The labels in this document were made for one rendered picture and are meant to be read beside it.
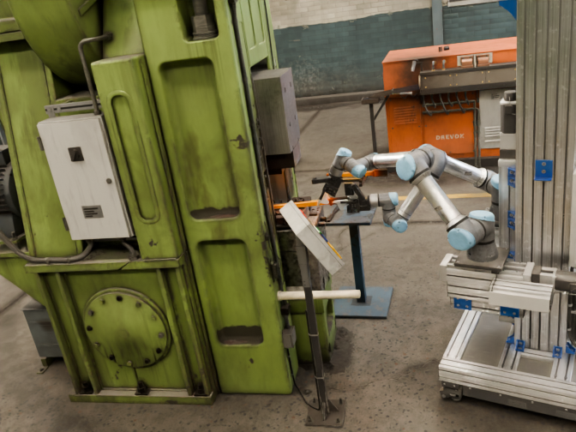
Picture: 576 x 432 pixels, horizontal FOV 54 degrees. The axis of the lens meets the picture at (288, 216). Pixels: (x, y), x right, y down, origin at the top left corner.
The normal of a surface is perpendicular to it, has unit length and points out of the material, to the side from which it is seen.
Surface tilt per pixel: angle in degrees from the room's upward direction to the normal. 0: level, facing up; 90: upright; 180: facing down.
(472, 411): 0
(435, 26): 90
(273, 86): 90
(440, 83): 90
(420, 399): 0
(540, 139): 90
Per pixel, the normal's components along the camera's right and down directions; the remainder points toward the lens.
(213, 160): -0.19, 0.38
